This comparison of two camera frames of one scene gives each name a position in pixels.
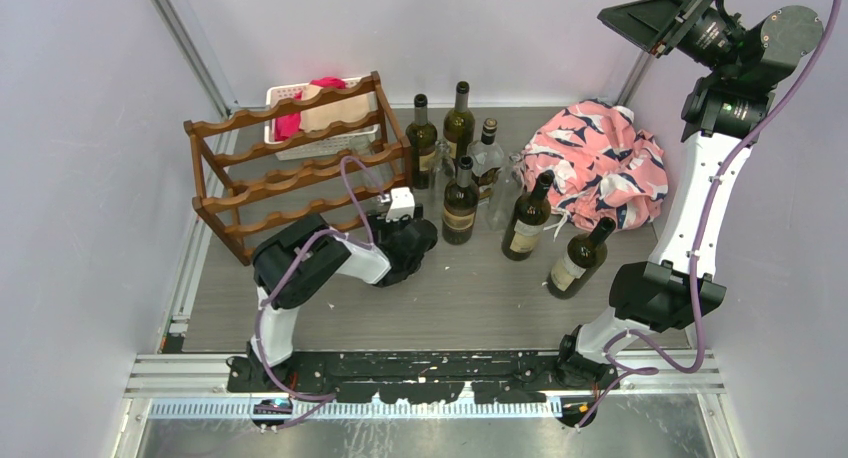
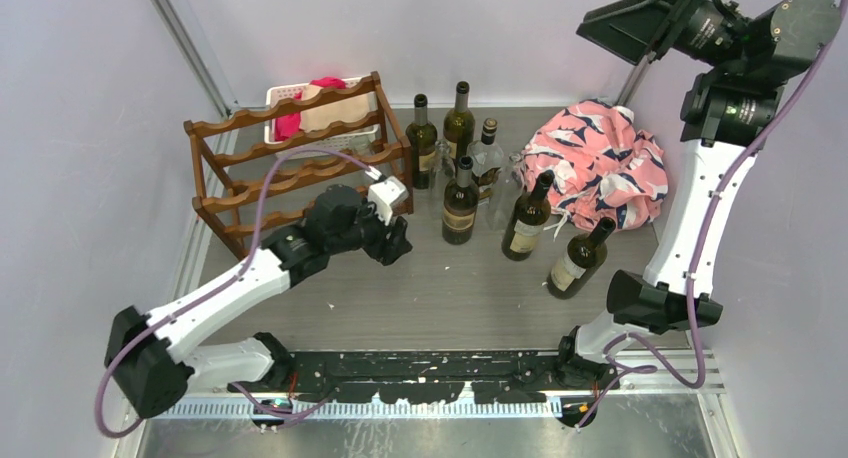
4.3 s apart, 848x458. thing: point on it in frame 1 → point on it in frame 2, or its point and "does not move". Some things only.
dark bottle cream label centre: x=527 y=218 does not move
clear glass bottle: x=377 y=177 → x=362 y=143
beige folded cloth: x=318 y=118 does not move
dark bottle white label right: x=583 y=254 does not move
